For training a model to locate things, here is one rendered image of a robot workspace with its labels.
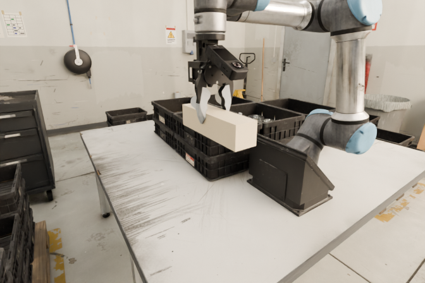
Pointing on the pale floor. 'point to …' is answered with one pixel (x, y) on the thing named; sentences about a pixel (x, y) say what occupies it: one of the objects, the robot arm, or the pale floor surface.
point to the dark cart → (26, 141)
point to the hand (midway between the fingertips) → (215, 117)
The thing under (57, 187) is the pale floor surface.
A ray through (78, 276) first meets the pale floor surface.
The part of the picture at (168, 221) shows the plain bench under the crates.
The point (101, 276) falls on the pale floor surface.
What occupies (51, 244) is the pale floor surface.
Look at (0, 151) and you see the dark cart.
